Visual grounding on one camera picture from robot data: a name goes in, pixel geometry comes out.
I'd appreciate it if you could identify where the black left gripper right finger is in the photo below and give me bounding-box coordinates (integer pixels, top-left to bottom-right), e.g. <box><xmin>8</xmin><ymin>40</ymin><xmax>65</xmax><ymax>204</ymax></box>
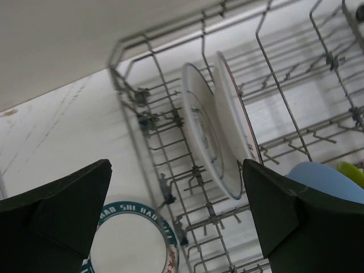
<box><xmin>243</xmin><ymin>159</ymin><xmax>363</xmax><ymax>272</ymax></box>

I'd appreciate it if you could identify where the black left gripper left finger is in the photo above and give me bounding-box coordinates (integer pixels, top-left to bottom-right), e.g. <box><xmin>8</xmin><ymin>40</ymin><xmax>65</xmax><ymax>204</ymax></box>
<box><xmin>1</xmin><ymin>159</ymin><xmax>112</xmax><ymax>272</ymax></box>

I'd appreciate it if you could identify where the light blue plastic plate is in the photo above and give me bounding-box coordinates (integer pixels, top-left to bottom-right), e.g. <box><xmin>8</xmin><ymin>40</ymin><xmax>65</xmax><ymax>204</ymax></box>
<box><xmin>286</xmin><ymin>162</ymin><xmax>363</xmax><ymax>188</ymax></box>

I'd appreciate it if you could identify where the lime green plastic plate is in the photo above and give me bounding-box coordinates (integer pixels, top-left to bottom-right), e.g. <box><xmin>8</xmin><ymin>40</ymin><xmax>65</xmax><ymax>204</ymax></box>
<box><xmin>337</xmin><ymin>162</ymin><xmax>363</xmax><ymax>182</ymax></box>

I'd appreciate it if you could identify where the white plate teal lettered rim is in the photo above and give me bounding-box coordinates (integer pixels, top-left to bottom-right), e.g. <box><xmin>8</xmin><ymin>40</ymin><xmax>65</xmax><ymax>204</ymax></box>
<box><xmin>81</xmin><ymin>201</ymin><xmax>179</xmax><ymax>273</ymax></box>

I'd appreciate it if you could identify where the white plate orange sunburst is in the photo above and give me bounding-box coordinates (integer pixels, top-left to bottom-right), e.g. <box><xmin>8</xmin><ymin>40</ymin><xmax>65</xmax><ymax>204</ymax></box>
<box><xmin>213</xmin><ymin>51</ymin><xmax>263</xmax><ymax>163</ymax></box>

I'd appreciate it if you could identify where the white plate blue rim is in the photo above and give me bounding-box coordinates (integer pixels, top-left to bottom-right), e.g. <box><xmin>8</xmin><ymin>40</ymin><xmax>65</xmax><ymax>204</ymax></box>
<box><xmin>181</xmin><ymin>63</ymin><xmax>243</xmax><ymax>200</ymax></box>

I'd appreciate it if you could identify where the grey wire dish rack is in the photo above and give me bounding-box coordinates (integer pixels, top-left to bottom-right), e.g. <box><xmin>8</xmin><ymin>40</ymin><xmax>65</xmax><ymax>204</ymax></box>
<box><xmin>108</xmin><ymin>1</ymin><xmax>363</xmax><ymax>272</ymax></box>

